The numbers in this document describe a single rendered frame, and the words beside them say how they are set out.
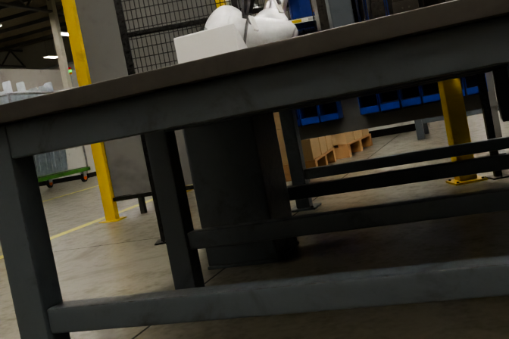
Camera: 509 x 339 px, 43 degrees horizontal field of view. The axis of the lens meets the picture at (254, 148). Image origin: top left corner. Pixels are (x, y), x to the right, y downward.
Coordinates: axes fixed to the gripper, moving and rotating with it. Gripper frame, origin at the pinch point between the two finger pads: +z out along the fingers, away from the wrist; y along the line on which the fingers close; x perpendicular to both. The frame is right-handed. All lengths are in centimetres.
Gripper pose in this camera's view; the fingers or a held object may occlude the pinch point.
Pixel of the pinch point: (267, 19)
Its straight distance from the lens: 269.6
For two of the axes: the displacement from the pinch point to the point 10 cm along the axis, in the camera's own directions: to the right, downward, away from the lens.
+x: -5.9, 0.4, -8.1
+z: 3.7, 9.0, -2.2
